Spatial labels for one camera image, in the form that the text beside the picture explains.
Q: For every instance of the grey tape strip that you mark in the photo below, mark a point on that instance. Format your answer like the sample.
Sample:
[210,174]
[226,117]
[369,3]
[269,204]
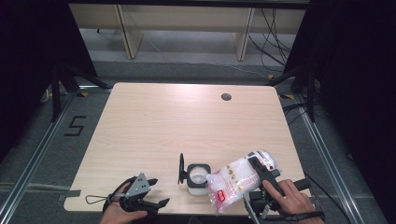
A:
[70,193]

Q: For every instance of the person's right hand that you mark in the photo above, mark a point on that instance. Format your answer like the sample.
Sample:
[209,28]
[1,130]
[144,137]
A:
[294,199]

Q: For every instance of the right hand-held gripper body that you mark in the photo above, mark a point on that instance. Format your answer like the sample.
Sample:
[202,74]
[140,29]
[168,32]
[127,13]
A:
[263,203]

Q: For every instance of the light wooden shelf unit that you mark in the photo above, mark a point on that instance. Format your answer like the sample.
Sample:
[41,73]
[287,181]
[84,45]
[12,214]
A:
[186,18]

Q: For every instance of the black curtain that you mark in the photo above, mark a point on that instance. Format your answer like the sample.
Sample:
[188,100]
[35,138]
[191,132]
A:
[28,62]
[358,77]

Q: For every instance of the clear jar with black lid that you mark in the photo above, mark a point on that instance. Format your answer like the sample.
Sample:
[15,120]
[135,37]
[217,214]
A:
[198,175]

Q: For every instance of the red and white sugar pouch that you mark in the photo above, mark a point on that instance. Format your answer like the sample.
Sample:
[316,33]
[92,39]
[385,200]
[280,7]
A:
[233,180]

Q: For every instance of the black metal stand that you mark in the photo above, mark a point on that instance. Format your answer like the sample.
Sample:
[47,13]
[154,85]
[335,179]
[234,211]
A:
[309,93]
[56,93]

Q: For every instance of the yellow tape piece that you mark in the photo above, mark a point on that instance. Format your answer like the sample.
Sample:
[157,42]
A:
[82,94]
[287,96]
[271,76]

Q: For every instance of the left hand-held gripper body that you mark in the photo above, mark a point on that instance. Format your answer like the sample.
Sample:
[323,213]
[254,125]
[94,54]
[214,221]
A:
[138,186]

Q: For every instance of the person's left hand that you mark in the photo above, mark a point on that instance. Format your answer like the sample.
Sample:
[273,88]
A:
[116,213]

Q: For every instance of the metal floor rail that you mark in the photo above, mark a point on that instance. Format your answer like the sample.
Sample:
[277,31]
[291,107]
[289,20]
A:
[34,158]
[330,165]

